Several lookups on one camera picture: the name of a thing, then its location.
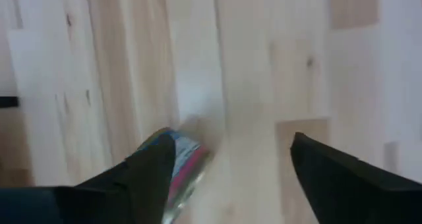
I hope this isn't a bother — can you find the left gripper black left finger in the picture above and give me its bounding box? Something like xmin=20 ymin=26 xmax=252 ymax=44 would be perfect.
xmin=54 ymin=134 xmax=177 ymax=224

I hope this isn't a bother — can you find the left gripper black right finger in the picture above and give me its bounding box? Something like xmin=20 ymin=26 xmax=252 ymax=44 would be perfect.
xmin=290 ymin=132 xmax=422 ymax=224

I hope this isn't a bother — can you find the blue Wild Planet salmon can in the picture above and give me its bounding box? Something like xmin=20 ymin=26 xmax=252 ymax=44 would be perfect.
xmin=136 ymin=126 xmax=212 ymax=224

